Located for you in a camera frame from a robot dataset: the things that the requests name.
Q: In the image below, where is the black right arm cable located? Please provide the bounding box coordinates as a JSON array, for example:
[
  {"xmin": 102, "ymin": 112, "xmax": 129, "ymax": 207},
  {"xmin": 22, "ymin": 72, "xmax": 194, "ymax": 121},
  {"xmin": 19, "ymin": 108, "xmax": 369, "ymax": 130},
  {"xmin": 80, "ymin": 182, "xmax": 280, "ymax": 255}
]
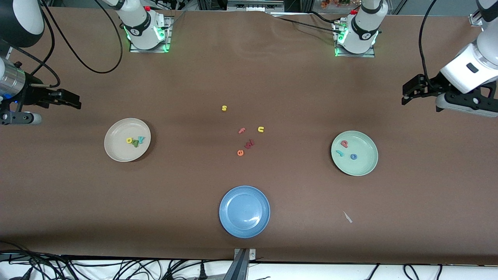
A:
[{"xmin": 10, "ymin": 0, "xmax": 123, "ymax": 88}]

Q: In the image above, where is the brown paper table cover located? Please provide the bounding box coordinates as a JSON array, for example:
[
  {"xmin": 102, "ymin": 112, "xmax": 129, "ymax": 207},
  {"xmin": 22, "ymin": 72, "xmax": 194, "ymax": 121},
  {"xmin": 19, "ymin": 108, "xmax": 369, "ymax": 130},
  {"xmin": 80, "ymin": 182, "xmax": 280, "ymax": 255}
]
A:
[{"xmin": 0, "ymin": 7, "xmax": 498, "ymax": 266}]

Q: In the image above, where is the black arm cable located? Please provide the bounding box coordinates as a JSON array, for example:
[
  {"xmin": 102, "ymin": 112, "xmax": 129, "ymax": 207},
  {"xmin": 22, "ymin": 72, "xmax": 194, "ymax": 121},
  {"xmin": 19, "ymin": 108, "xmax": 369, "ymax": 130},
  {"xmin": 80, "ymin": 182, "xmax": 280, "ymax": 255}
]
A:
[
  {"xmin": 418, "ymin": 0, "xmax": 438, "ymax": 88},
  {"xmin": 10, "ymin": 0, "xmax": 123, "ymax": 88}
]

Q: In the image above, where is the beige plate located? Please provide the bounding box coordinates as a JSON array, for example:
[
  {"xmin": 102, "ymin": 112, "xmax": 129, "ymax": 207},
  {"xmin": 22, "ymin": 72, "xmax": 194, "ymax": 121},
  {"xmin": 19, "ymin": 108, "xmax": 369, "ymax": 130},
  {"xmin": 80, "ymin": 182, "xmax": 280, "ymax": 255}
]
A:
[{"xmin": 104, "ymin": 118, "xmax": 151, "ymax": 163}]

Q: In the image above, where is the black cable on table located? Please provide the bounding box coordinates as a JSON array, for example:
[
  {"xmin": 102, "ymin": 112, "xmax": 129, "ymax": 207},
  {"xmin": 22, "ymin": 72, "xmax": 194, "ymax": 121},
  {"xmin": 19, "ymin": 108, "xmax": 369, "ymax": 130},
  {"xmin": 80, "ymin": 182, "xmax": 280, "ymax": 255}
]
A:
[{"xmin": 277, "ymin": 16, "xmax": 339, "ymax": 35}]

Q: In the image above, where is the grey camera stand post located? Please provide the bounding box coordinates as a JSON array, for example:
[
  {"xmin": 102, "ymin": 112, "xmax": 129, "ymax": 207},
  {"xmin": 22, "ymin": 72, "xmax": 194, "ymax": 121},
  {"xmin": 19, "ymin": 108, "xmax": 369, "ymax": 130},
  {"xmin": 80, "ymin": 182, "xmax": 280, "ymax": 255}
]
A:
[{"xmin": 233, "ymin": 248, "xmax": 256, "ymax": 280}]

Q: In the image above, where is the grey metal box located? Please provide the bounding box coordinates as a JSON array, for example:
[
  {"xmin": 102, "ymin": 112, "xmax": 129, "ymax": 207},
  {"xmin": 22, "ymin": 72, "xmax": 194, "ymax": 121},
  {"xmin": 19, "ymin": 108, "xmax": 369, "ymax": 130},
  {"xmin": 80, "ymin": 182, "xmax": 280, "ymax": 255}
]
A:
[{"xmin": 227, "ymin": 0, "xmax": 284, "ymax": 12}]

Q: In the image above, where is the blue plate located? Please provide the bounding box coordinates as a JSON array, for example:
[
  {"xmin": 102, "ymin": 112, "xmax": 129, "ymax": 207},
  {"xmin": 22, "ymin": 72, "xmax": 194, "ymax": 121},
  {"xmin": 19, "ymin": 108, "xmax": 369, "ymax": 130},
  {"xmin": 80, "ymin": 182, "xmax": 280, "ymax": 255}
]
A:
[{"xmin": 219, "ymin": 185, "xmax": 271, "ymax": 239}]

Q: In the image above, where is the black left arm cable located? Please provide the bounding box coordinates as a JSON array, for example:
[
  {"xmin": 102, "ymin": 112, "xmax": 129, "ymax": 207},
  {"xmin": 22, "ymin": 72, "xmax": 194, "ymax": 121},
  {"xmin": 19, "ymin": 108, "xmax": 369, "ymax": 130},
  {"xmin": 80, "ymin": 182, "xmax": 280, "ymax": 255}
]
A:
[{"xmin": 418, "ymin": 0, "xmax": 438, "ymax": 88}]

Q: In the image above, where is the light green plate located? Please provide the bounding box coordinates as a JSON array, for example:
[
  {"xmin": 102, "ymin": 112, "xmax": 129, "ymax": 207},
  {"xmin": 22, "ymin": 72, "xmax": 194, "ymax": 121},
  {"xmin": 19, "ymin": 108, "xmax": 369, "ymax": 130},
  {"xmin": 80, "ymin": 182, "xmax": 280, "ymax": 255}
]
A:
[{"xmin": 331, "ymin": 131, "xmax": 379, "ymax": 177}]

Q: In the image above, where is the black cable tangle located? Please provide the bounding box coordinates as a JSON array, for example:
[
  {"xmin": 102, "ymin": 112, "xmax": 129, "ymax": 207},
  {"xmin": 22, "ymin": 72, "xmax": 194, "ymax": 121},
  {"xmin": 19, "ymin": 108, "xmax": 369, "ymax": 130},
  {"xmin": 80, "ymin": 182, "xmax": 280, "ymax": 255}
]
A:
[{"xmin": 0, "ymin": 241, "xmax": 234, "ymax": 280}]

